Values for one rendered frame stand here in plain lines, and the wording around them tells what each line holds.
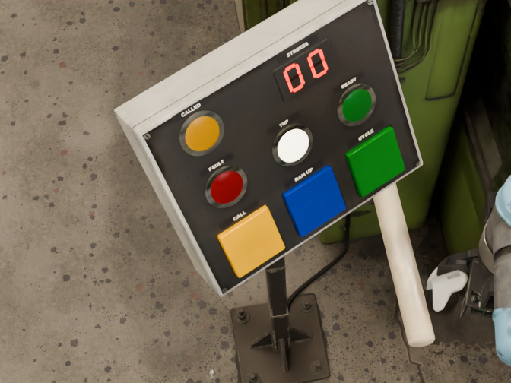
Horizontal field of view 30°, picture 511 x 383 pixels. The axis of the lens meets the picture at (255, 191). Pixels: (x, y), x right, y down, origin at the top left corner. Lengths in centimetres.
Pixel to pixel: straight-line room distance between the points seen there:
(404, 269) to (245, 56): 60
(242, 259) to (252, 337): 101
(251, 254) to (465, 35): 61
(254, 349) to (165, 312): 23
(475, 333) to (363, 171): 106
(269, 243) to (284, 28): 28
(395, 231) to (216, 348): 74
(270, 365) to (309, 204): 101
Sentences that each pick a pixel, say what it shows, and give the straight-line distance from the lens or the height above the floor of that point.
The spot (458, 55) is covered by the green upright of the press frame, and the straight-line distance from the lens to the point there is 169.
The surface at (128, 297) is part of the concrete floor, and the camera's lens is 231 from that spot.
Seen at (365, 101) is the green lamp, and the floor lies 109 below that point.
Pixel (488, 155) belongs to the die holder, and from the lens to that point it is 187.
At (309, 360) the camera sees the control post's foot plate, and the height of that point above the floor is 1.
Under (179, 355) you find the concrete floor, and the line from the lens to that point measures 225.
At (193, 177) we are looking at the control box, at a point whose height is 112.
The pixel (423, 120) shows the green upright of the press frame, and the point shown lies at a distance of 186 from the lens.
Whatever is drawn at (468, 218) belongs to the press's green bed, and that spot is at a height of 28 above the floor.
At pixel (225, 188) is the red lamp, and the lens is 117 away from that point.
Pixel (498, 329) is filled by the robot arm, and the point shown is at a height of 124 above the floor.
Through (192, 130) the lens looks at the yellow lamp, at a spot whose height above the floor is 118.
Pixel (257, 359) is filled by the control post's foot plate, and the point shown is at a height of 1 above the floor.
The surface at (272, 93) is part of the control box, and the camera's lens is 116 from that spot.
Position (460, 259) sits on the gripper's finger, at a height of 104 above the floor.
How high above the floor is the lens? 214
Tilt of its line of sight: 64 degrees down
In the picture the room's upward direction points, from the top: 6 degrees counter-clockwise
